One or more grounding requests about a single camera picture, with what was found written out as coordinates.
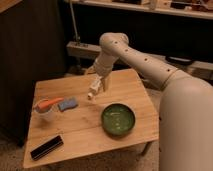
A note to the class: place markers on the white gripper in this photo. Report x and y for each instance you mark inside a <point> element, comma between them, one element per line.
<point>103,65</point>

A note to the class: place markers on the green ceramic bowl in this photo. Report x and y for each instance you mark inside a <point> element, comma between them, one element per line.
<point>117,119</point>

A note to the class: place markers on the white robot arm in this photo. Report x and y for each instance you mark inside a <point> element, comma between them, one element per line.
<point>186,106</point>

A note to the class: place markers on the white tube with cap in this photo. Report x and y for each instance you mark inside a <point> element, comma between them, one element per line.
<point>94,87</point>

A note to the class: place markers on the long grey case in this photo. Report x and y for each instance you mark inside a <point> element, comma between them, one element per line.
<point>199,69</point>

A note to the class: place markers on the blue sponge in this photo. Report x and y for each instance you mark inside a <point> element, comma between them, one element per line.
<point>67,104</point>

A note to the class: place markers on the metal stand pole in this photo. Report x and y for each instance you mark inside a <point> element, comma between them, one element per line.
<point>76,35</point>

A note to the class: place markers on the wooden folding table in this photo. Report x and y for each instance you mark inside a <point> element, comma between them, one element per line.
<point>80,128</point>

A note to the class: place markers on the orange carrot toy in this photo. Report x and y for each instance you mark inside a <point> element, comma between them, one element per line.
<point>47,103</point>

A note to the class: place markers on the black rectangular box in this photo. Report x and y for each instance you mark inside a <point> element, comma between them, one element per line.
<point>46,148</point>

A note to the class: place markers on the wooden shelf board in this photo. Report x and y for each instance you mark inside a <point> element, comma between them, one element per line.
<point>151,7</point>

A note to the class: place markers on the black case handle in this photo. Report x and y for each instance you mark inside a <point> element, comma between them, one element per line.
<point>179,61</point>

